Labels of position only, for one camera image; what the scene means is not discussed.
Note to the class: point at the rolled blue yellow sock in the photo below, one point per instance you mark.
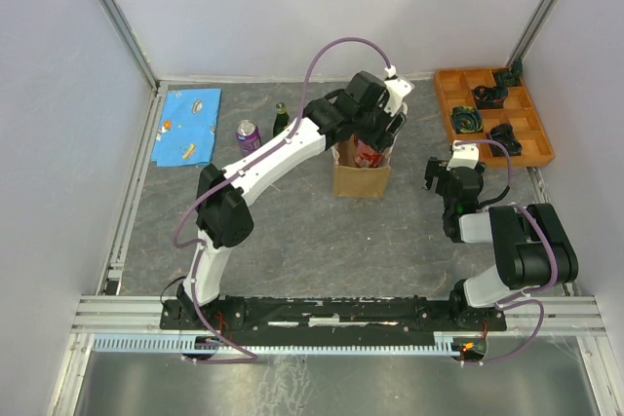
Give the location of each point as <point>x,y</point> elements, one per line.
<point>466,119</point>

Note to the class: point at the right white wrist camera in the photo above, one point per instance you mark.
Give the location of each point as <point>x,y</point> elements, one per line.
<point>463,155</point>

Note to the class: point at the aluminium frame rail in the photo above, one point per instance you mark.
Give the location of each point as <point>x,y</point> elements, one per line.
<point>550,316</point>

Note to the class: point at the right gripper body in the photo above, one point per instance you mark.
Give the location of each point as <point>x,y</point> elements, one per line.
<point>442,182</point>

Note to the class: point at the rolled black sock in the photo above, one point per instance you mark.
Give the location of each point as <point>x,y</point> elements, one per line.
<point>505,136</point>

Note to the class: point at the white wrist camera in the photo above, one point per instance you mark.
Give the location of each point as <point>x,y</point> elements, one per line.
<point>463,155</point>
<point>398,88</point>

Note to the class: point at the green glass bottle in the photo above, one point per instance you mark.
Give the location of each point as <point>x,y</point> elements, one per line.
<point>282,119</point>

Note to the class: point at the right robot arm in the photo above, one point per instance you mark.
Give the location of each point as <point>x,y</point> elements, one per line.
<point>532,251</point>

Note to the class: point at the purple soda can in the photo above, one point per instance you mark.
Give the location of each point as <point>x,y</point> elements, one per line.
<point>248,137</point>

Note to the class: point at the rolled dark sock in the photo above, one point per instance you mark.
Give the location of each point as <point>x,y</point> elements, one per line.
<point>510,76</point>
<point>487,98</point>

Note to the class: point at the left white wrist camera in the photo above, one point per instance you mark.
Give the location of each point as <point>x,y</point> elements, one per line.
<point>398,88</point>

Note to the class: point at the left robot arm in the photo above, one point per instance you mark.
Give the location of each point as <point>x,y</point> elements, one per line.
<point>369,109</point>

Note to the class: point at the orange wooden divider tray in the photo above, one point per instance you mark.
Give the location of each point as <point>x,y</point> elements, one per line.
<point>454,87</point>

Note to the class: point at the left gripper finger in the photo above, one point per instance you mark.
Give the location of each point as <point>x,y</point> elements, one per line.
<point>380,147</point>
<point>396,125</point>

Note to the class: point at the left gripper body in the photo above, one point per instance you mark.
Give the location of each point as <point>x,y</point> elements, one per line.
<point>372,125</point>

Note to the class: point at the blue patterned cloth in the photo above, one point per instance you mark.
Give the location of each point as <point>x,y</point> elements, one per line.
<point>186,133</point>

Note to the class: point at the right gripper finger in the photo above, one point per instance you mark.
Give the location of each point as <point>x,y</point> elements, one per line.
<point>433,165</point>
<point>429,180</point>

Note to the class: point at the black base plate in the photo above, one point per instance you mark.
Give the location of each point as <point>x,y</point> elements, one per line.
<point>333,322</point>

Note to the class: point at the red soda can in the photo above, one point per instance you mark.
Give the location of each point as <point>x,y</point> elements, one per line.
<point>366,157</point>

